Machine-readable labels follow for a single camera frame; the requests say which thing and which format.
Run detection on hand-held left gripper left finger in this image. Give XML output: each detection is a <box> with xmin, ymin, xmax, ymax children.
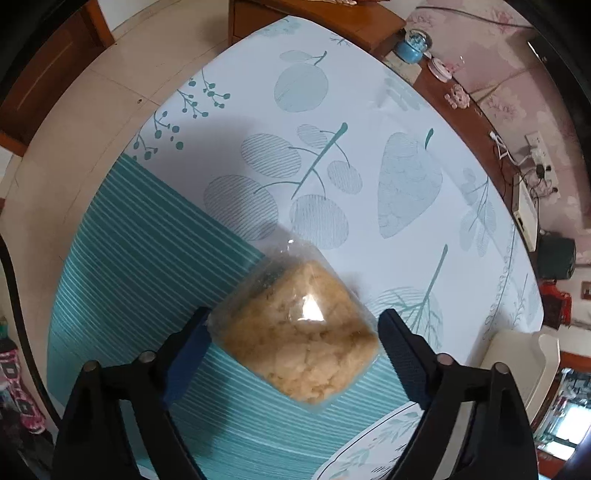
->
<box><xmin>51</xmin><ymin>305</ymin><xmax>214</xmax><ymax>480</ymax></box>

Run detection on red gift bag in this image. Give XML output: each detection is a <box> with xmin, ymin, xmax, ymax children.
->
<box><xmin>540</xmin><ymin>281</ymin><xmax>573</xmax><ymax>328</ymax></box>

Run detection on black cable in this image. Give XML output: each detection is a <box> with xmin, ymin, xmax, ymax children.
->
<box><xmin>0</xmin><ymin>235</ymin><xmax>63</xmax><ymax>428</ymax></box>

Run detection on blue snow globe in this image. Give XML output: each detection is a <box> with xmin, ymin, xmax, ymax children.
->
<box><xmin>398</xmin><ymin>28</ymin><xmax>432</xmax><ymax>63</ymax></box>

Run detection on white plastic bin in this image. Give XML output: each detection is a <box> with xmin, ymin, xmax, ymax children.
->
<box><xmin>480</xmin><ymin>329</ymin><xmax>561</xmax><ymax>425</ymax></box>

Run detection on white charger cable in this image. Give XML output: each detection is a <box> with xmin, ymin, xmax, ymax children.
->
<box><xmin>488</xmin><ymin>130</ymin><xmax>532</xmax><ymax>168</ymax></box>

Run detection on clear yellow crispy cake packet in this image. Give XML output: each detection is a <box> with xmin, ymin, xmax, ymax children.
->
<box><xmin>205</xmin><ymin>240</ymin><xmax>384</xmax><ymax>407</ymax></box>

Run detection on white set-top box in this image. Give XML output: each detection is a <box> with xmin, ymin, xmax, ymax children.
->
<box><xmin>512</xmin><ymin>172</ymin><xmax>541</xmax><ymax>252</ymax></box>

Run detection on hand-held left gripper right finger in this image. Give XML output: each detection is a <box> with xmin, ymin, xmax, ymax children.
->
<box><xmin>378</xmin><ymin>308</ymin><xmax>540</xmax><ymax>480</ymax></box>

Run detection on dark air fryer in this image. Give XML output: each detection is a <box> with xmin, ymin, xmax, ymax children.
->
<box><xmin>538</xmin><ymin>234</ymin><xmax>578</xmax><ymax>280</ymax></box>

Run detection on grey square mat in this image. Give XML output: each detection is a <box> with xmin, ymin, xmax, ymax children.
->
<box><xmin>381</xmin><ymin>44</ymin><xmax>423</xmax><ymax>84</ymax></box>

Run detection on white power strip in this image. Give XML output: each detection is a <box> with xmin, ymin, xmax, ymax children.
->
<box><xmin>525</xmin><ymin>130</ymin><xmax>557</xmax><ymax>169</ymax></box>

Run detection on pink pig figurine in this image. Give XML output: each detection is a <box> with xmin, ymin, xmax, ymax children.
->
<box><xmin>443</xmin><ymin>84</ymin><xmax>471</xmax><ymax>109</ymax></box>

